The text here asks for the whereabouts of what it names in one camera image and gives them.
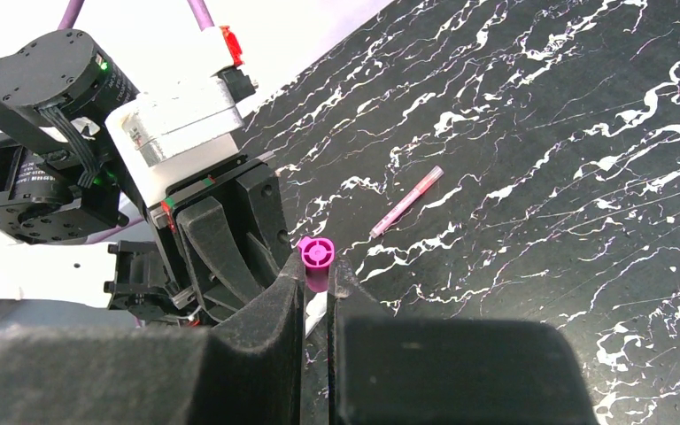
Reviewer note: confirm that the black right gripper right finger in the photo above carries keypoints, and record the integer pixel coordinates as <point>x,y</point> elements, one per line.
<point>387,370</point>

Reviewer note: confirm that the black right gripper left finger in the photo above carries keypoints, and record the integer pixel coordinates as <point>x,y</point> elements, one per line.
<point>246,370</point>

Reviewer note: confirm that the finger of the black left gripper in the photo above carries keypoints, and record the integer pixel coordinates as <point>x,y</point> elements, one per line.
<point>206,228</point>

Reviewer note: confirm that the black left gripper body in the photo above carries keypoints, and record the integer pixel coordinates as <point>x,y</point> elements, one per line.
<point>248,189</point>

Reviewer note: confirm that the white green-tipped pen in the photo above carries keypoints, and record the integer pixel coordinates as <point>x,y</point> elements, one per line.
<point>315,310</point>

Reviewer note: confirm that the magenta pen cap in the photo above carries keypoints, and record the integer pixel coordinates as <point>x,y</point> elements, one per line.
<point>317,254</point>

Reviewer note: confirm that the pink translucent pen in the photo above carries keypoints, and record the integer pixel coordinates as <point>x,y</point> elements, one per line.
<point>417,191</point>

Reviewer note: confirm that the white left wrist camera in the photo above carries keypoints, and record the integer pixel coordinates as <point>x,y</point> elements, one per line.
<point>183,125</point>

